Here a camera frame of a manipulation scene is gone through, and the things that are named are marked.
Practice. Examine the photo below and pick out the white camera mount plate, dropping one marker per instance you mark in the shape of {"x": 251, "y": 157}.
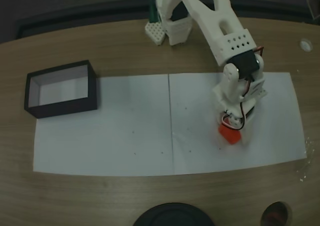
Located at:
{"x": 258, "y": 89}

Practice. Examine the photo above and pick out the orange cube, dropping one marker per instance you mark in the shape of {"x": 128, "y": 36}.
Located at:
{"x": 231, "y": 137}

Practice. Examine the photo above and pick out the white perforated base plate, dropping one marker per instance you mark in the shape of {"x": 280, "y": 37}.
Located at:
{"x": 155, "y": 33}

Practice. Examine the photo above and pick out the white paper sheet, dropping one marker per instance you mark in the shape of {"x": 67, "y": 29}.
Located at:
{"x": 112, "y": 135}
{"x": 195, "y": 148}

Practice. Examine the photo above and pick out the green table clamp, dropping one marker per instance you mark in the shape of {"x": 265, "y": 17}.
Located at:
{"x": 153, "y": 10}

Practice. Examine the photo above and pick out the dark metal frame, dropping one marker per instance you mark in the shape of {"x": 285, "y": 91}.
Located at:
{"x": 312, "y": 5}

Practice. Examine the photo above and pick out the black rectangular box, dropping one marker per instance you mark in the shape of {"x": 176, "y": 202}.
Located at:
{"x": 62, "y": 109}

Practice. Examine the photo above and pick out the small dark round object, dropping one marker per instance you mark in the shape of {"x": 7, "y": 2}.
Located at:
{"x": 276, "y": 214}

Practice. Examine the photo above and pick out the large black round object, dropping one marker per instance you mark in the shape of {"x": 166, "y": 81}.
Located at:
{"x": 172, "y": 216}

